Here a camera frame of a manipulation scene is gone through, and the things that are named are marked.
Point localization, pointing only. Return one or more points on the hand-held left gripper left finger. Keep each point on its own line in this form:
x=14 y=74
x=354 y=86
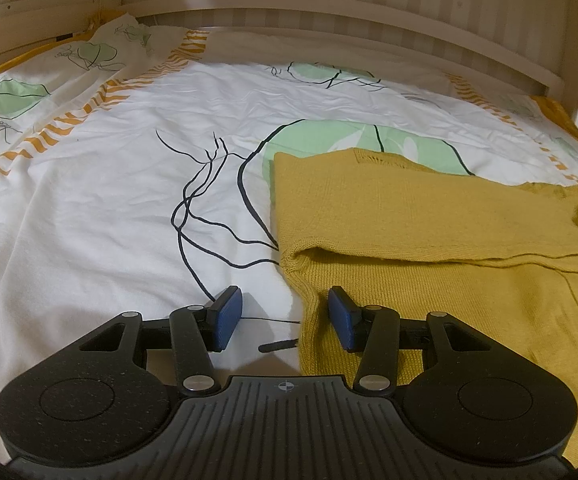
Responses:
x=226 y=317

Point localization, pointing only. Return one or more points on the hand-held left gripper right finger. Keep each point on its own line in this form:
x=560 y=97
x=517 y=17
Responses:
x=341 y=317

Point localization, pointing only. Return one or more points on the mustard yellow knit sweater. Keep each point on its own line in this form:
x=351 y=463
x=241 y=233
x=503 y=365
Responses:
x=419 y=220

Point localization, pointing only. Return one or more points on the white leaf-print bed cover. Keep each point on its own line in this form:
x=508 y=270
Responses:
x=94 y=200

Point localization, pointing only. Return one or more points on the light wooden bed frame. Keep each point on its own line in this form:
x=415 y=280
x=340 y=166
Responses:
x=319 y=15

